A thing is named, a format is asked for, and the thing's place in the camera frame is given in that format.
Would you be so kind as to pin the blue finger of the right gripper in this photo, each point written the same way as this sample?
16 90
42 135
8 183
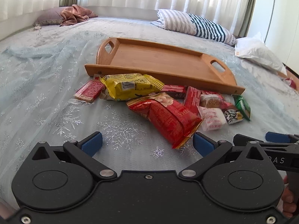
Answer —
277 137

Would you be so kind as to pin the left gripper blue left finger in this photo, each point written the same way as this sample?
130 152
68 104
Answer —
89 145

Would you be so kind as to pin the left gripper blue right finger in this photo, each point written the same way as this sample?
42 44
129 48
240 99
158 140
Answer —
207 147

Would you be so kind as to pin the white pink pastry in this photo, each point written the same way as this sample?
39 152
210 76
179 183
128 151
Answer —
213 118

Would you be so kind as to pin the large red nut snack bag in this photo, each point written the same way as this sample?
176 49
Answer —
175 122

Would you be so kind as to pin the black white peanut snack packet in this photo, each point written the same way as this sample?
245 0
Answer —
233 116

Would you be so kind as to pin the green wasabi peas packet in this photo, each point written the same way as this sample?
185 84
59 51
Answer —
242 105

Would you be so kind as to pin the long red chocolate bar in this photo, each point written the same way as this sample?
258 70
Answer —
192 100

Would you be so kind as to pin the clear red cake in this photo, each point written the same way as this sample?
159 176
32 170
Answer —
211 99

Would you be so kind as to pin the red wafer bar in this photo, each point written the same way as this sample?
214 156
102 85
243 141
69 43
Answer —
90 90

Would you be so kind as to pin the red KitKat bar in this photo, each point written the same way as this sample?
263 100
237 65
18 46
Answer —
175 91

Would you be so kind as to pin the yellow snack bag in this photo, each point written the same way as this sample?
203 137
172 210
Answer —
124 87

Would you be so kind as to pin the person's right hand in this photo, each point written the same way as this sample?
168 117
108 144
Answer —
288 198

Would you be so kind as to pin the beige wrapped snack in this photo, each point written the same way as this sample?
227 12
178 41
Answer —
105 95

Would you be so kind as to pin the small red item by pillow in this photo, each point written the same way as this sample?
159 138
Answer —
290 82

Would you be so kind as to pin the wooden serving tray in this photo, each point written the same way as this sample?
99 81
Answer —
169 64

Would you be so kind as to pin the white pillow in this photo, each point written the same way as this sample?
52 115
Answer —
255 50

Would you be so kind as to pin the grey bed sheet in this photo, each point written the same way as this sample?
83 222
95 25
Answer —
144 30

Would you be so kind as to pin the striped pillow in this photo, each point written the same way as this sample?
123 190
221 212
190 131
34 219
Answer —
191 24

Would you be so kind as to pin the pink crumpled blanket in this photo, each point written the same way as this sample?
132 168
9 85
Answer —
75 14

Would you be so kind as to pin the purple pillow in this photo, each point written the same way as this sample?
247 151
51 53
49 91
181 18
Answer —
50 17

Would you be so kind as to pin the right green drape curtain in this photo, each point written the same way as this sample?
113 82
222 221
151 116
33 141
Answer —
247 19

